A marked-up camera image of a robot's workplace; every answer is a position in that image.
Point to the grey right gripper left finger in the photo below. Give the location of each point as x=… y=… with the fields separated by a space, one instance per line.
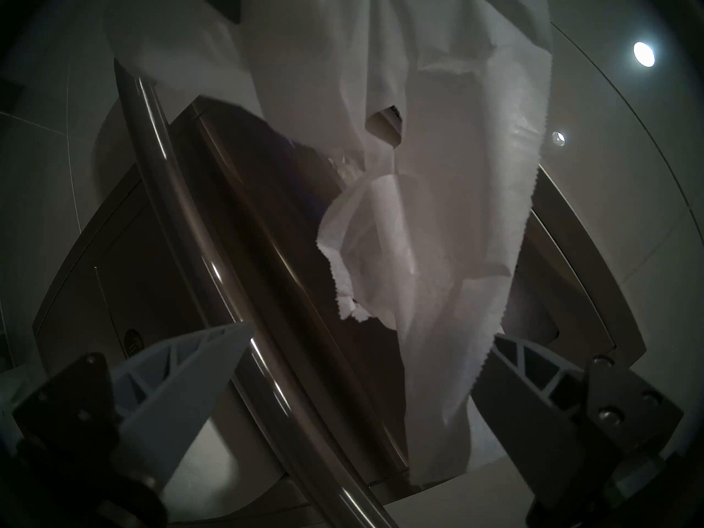
x=170 y=400

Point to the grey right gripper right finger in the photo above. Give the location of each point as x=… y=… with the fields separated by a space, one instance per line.
x=539 y=417

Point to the white paper seat cover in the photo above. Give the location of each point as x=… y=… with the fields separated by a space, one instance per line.
x=451 y=175

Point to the long steel grab bar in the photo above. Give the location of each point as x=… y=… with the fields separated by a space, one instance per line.
x=181 y=213

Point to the stainless steel wall dispenser panel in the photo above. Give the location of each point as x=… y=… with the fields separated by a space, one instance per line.
x=264 y=191

